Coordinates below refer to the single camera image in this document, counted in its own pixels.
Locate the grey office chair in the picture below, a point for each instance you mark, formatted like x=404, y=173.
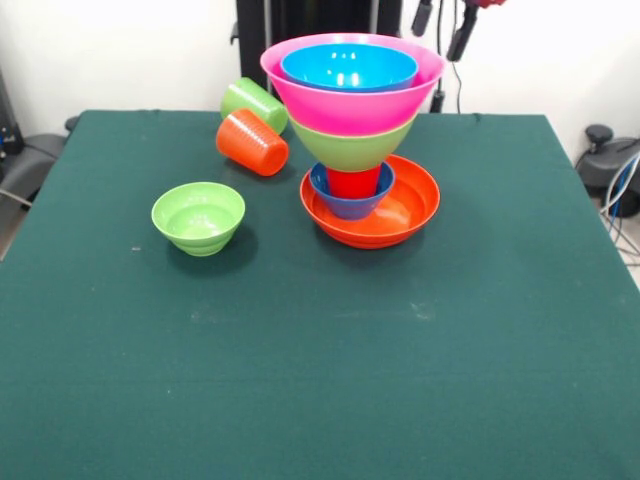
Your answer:
x=30, y=160

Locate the orange cup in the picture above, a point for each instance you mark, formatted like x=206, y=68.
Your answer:
x=250, y=145

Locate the dark green table cloth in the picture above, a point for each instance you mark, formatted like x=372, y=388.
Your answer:
x=450, y=400

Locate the orange bowl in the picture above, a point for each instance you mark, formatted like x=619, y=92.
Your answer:
x=410, y=205

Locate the small green bowl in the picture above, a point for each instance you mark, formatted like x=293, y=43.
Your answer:
x=197, y=220

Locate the large pink bowl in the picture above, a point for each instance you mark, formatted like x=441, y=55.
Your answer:
x=350, y=110

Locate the black equipment box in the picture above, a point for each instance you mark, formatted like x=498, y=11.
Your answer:
x=9, y=125

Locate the green cup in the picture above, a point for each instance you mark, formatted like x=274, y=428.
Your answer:
x=252, y=102

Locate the red cup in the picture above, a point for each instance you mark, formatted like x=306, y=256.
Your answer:
x=352, y=182

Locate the black chair base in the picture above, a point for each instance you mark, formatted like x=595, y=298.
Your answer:
x=607, y=165

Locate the large light blue bowl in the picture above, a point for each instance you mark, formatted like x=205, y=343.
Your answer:
x=350, y=67

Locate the small dark blue bowl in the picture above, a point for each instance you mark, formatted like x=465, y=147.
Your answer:
x=350, y=207

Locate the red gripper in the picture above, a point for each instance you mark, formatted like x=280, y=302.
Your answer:
x=485, y=2

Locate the large green bowl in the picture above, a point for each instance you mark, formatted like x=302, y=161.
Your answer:
x=350, y=150

